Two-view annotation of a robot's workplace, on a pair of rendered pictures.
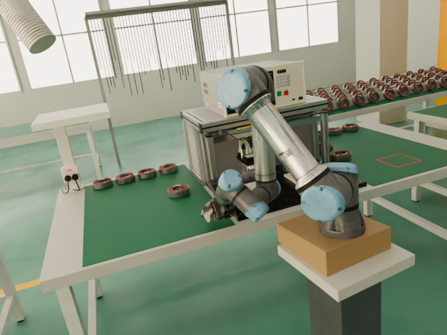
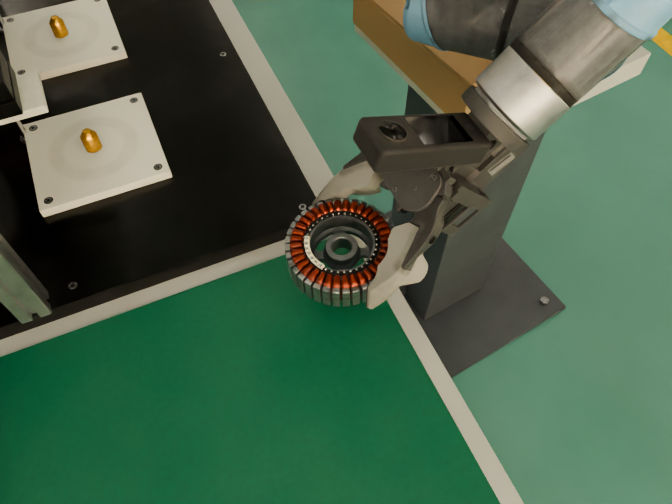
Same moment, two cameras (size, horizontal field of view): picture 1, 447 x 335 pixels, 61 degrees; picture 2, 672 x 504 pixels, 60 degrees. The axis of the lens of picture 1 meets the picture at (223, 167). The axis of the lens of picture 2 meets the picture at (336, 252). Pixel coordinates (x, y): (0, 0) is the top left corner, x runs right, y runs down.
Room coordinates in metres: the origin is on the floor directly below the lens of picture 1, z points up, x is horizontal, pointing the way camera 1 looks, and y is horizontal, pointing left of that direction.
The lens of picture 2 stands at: (1.48, 0.37, 1.29)
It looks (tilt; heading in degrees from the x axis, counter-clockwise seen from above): 56 degrees down; 262
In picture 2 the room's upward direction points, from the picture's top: straight up
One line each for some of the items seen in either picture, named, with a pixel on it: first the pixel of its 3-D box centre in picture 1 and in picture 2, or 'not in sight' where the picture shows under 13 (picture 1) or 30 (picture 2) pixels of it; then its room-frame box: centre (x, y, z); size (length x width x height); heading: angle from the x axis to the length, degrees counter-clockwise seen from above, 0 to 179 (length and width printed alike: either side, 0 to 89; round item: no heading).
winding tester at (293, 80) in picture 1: (250, 86); not in sight; (2.05, -0.20, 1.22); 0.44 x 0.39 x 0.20; 106
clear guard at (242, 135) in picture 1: (255, 135); not in sight; (1.71, -0.16, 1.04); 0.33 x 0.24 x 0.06; 16
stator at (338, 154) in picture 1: (340, 155); not in sight; (2.02, -0.66, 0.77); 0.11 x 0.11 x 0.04
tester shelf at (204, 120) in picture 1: (250, 109); not in sight; (2.05, -0.19, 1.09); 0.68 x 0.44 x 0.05; 106
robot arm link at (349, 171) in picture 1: (338, 183); not in sight; (1.14, -0.36, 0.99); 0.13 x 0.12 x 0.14; 146
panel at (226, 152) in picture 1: (258, 142); not in sight; (1.98, -0.21, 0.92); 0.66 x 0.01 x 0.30; 106
